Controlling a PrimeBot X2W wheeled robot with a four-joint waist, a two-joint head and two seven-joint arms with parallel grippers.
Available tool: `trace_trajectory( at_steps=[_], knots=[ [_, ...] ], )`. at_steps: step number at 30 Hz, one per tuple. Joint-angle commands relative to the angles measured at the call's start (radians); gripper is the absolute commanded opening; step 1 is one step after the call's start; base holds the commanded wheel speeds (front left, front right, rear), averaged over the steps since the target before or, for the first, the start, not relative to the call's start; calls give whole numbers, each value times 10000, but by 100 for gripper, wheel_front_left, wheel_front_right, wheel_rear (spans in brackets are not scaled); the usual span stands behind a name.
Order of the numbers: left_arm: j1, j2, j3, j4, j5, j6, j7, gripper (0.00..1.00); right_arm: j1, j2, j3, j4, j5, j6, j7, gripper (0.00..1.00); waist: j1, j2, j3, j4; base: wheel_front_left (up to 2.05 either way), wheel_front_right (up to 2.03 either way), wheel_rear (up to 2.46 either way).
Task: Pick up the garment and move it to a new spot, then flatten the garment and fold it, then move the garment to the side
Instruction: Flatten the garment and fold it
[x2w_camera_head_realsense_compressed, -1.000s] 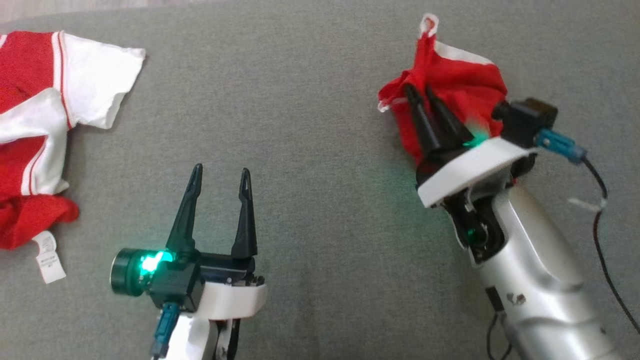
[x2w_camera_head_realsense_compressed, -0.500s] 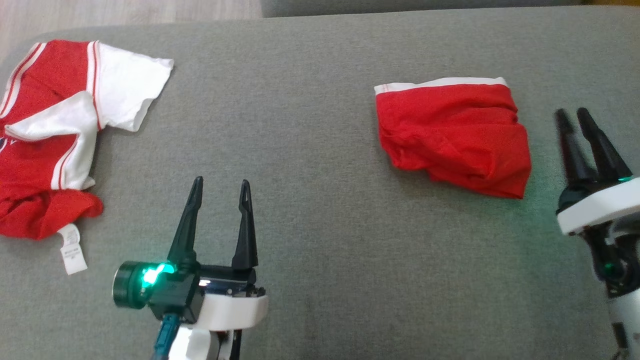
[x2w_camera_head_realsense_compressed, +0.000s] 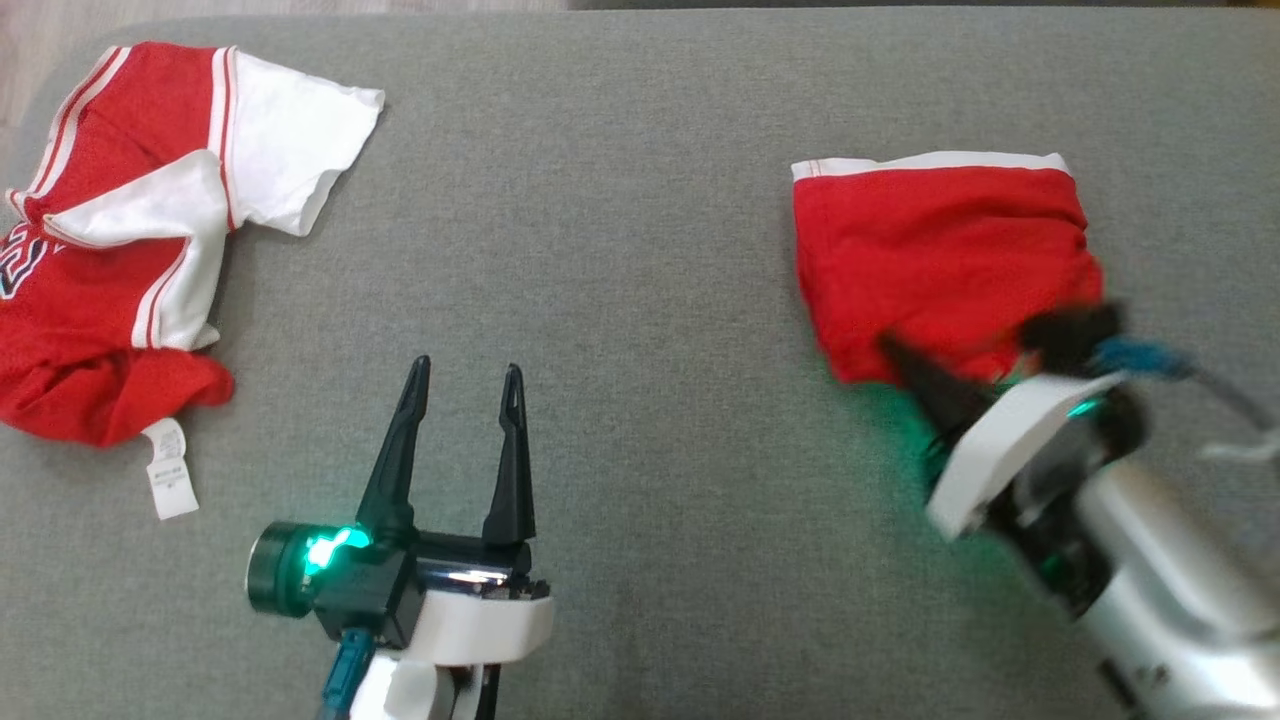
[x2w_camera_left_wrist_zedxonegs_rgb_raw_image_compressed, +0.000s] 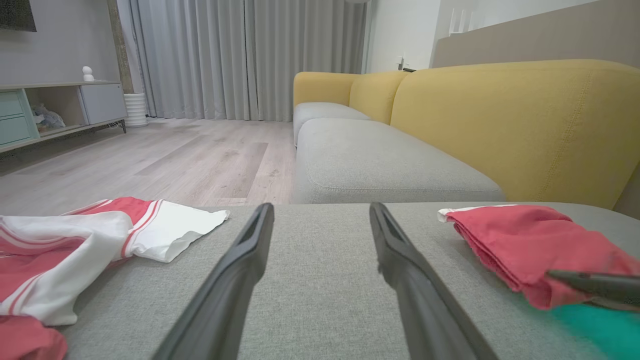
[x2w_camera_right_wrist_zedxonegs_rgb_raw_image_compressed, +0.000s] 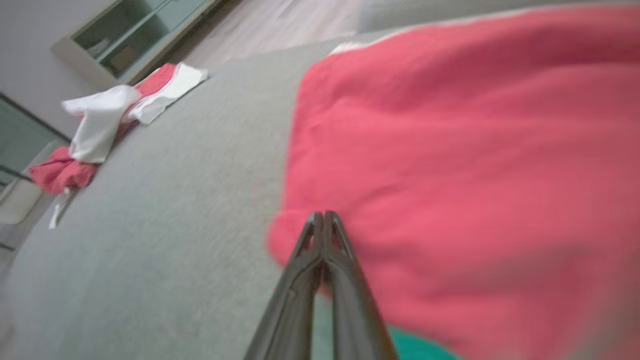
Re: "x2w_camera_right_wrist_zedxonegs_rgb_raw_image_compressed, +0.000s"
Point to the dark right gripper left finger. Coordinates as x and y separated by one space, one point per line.
292 300

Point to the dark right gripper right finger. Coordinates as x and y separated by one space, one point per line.
357 310

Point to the pale green glass cabinet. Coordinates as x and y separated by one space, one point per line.
165 20

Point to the white stacked items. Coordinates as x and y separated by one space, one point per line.
100 47

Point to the red shorts white trim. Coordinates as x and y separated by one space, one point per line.
475 175

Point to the medium grey sofa seat cushion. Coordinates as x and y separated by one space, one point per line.
440 12

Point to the red basketball jersey white lining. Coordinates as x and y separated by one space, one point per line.
95 130

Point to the large grey sofa seat cushion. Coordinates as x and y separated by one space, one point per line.
175 225

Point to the brown box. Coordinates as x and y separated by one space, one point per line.
122 59

